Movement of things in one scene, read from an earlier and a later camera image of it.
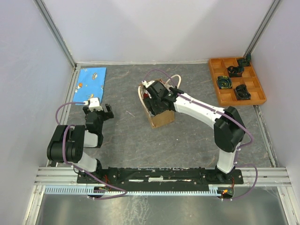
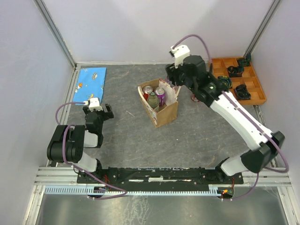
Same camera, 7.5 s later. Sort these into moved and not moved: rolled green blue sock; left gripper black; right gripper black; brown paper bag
Moved: right gripper black
Not moved: left gripper black; brown paper bag; rolled green blue sock
